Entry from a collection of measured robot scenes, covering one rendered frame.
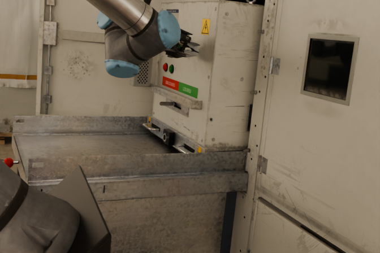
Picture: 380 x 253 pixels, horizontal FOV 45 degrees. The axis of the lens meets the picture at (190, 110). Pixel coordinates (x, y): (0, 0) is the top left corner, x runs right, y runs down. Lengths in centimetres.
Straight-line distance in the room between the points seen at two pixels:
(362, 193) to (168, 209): 61
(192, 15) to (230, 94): 31
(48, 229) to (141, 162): 75
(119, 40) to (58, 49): 93
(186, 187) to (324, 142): 46
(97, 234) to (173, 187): 79
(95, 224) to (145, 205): 77
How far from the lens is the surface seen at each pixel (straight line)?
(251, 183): 152
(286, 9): 136
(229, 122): 152
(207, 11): 151
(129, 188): 137
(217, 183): 148
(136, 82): 182
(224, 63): 147
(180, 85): 167
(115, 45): 125
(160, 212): 146
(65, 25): 213
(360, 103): 112
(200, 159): 146
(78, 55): 212
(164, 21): 115
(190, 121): 159
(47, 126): 187
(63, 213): 70
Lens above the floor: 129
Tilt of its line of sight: 10 degrees down
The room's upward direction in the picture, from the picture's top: 5 degrees clockwise
